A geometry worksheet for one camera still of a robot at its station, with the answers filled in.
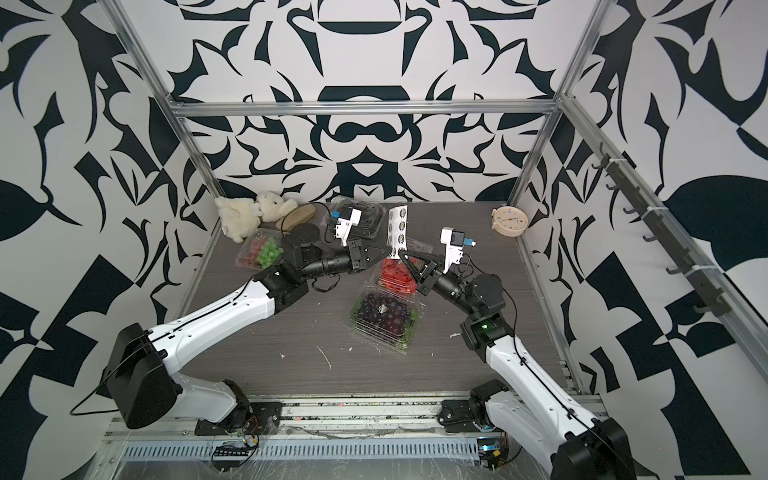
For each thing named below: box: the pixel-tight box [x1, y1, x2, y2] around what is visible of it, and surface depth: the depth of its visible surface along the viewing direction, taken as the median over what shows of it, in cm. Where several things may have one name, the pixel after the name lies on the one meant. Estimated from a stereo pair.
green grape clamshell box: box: [235, 228, 284, 270], surface depth 101 cm
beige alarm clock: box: [491, 205, 529, 238], surface depth 114 cm
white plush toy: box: [214, 191, 298, 243], surface depth 108 cm
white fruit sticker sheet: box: [387, 205, 408, 260], surface depth 68 cm
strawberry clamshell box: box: [377, 256, 427, 295], surface depth 93 cm
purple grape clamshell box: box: [348, 286, 427, 355], surface depth 87 cm
